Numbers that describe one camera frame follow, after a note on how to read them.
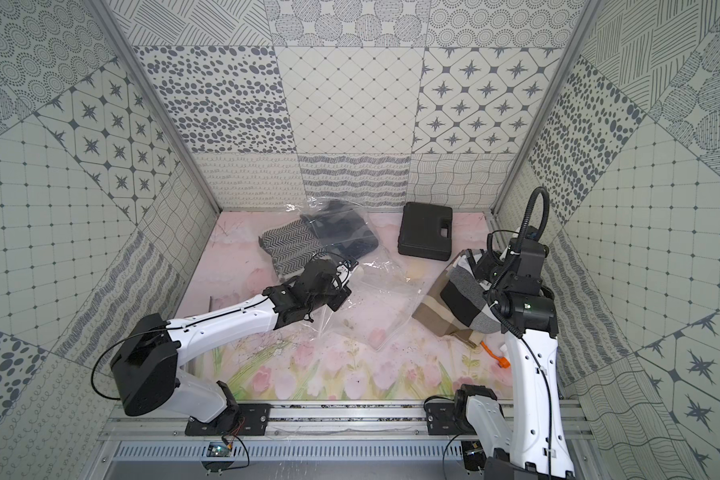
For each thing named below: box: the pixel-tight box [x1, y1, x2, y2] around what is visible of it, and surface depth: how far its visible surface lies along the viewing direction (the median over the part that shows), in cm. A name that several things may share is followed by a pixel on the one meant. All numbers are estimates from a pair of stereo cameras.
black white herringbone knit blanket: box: [258, 219, 324, 279], surface depth 106 cm
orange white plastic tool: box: [480, 341, 511, 368], surface depth 85 cm
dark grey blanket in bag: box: [300, 199, 379, 261], surface depth 114 cm
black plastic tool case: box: [398, 201, 453, 261], surface depth 113 cm
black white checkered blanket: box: [440, 252, 502, 334], surface depth 86 cm
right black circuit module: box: [461, 440, 487, 471], surface depth 73 cm
